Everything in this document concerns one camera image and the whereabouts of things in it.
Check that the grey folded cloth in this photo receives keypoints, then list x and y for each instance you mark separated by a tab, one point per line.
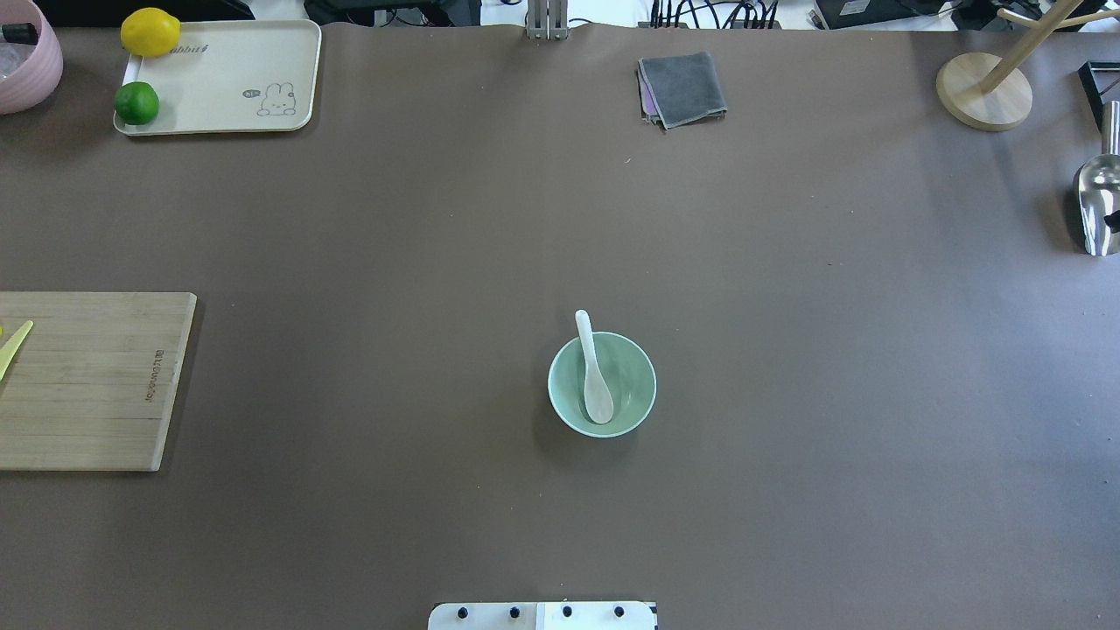
680	90

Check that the wooden mug tree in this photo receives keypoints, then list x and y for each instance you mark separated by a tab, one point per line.
990	93

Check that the white ceramic spoon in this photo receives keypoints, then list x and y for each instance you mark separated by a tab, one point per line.
598	399

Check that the yellow plastic knife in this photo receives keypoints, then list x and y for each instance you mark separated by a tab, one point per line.
12	345

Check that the cream serving tray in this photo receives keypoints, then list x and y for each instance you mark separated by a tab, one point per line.
231	76

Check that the metal scoop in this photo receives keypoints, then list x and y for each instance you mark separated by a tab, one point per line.
1097	190

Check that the bamboo cutting board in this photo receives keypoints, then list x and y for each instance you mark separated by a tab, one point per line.
94	385

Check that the light green bowl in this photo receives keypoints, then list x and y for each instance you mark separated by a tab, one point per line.
628	373

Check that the aluminium frame post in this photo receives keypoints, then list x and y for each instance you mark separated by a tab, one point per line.
547	20

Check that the pink bowl with ice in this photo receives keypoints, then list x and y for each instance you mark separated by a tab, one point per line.
35	78

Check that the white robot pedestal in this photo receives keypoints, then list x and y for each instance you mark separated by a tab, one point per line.
607	614

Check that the yellow lemon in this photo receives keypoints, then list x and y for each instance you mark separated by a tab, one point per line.
150	32

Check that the green lime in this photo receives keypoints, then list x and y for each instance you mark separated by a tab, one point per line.
137	103

